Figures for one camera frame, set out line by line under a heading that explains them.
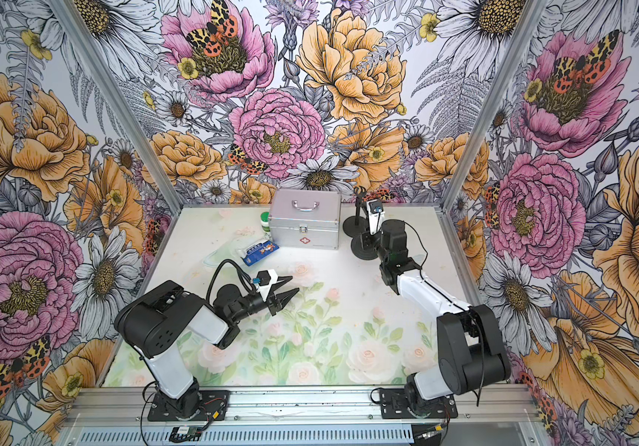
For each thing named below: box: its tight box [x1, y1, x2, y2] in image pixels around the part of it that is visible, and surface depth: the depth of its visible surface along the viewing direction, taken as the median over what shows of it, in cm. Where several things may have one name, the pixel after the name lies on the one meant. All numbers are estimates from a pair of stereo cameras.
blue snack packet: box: [240, 239, 280, 267], surface depth 106 cm
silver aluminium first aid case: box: [268, 188, 342, 250], surface depth 105 cm
